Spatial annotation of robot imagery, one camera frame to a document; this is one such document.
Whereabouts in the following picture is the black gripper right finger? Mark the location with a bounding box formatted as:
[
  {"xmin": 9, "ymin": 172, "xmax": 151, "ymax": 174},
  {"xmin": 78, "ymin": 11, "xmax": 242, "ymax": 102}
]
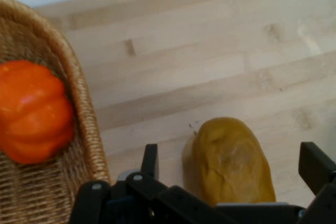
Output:
[{"xmin": 298, "ymin": 141, "xmax": 336, "ymax": 224}]

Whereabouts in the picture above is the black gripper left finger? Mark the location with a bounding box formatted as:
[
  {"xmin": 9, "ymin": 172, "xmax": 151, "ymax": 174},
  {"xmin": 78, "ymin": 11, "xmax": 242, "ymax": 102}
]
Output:
[{"xmin": 68, "ymin": 143, "xmax": 238, "ymax": 224}]

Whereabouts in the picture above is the brown toy potato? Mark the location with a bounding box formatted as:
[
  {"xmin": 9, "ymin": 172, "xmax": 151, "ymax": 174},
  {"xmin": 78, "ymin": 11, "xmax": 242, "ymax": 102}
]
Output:
[{"xmin": 182, "ymin": 116, "xmax": 277, "ymax": 206}]

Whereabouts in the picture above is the woven wicker basket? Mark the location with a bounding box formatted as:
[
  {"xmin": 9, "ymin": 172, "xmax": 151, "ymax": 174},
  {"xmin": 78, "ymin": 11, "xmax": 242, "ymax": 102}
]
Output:
[{"xmin": 0, "ymin": 0, "xmax": 111, "ymax": 224}]

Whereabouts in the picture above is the orange toy bell pepper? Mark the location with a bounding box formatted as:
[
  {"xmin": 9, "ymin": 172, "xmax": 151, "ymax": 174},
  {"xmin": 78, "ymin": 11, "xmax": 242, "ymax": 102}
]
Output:
[{"xmin": 0, "ymin": 60, "xmax": 76, "ymax": 165}]

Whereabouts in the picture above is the wooden cutting board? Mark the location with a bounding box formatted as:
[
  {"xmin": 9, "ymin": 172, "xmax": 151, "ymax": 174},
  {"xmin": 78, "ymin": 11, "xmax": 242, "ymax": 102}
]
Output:
[{"xmin": 34, "ymin": 0, "xmax": 336, "ymax": 209}]

